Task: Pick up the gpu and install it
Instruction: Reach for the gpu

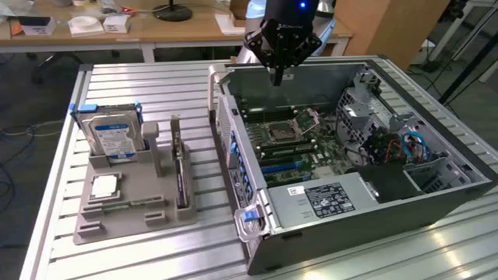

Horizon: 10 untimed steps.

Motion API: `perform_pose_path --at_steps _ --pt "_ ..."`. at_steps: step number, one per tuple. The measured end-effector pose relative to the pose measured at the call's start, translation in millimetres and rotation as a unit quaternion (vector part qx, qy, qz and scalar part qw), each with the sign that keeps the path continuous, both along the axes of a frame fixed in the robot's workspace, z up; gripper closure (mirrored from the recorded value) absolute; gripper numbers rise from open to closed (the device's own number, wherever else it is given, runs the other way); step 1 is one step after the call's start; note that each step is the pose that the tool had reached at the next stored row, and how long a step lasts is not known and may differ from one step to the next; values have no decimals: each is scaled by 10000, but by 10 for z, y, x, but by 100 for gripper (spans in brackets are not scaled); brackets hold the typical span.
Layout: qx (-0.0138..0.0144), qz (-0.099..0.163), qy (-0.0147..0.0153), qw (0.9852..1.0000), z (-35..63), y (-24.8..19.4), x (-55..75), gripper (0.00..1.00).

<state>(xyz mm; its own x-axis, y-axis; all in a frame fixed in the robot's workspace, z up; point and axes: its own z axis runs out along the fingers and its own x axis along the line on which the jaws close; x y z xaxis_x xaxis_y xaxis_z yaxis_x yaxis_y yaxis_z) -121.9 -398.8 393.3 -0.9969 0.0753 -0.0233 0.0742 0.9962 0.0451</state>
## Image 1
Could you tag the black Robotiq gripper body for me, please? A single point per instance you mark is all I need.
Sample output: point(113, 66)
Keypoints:
point(288, 32)

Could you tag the Nvidia graphics card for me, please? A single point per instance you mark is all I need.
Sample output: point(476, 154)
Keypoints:
point(181, 186)

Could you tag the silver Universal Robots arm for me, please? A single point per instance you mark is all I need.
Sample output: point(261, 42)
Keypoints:
point(245, 56)

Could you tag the white paper stack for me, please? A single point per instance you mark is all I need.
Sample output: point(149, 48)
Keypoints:
point(230, 26)

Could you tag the brown cardboard box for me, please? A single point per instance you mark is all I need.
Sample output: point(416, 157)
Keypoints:
point(240, 10)

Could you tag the wooden desk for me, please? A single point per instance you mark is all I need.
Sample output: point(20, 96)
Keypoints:
point(176, 32)

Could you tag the black round lamp base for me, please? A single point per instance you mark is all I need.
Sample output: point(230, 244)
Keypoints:
point(173, 13)

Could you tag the metal socket cover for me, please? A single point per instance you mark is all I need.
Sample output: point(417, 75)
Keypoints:
point(308, 122)

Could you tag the perforated metal drive cage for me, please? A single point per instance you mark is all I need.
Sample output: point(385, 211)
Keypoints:
point(359, 128)

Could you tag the CPU socket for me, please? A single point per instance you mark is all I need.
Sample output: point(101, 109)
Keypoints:
point(280, 132)

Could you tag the white labelled cardboard box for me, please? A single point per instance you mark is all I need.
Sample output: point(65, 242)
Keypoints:
point(117, 24)

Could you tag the blue card retainer clip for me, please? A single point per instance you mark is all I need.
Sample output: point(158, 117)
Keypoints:
point(245, 182)
point(250, 196)
point(234, 143)
point(241, 164)

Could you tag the RAM stick with white label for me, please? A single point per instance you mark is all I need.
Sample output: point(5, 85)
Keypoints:
point(291, 149)

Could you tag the green motherboard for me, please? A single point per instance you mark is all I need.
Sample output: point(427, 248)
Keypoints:
point(324, 157)

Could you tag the blue expansion slot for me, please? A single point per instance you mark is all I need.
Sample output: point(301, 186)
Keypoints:
point(283, 167)

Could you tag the white tape roll box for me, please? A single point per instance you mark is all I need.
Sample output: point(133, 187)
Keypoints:
point(86, 27)

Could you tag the hard disk in blue caddy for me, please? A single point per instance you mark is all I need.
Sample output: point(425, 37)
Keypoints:
point(113, 140)

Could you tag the black fan shroud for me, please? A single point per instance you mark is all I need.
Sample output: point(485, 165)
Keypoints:
point(389, 183)

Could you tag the black office chair base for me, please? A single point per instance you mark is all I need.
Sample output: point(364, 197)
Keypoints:
point(52, 65)

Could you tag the white box with dark lid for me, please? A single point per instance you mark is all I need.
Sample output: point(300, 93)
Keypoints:
point(40, 26)

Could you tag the gray metal disk bay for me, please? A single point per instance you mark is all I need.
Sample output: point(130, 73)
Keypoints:
point(440, 178)

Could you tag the gray power supply unit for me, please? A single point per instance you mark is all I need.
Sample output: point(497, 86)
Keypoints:
point(288, 210)

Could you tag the blue case release latch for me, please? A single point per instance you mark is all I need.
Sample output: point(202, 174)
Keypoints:
point(249, 216)

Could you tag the silver CPU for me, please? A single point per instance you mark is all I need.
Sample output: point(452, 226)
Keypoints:
point(105, 186)

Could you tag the gray plastic parts rack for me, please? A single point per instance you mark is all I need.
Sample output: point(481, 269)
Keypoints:
point(133, 210)

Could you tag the green RAM stick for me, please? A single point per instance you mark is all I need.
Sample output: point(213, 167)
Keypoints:
point(117, 205)

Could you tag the black open PC case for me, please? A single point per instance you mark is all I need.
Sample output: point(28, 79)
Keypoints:
point(351, 248)

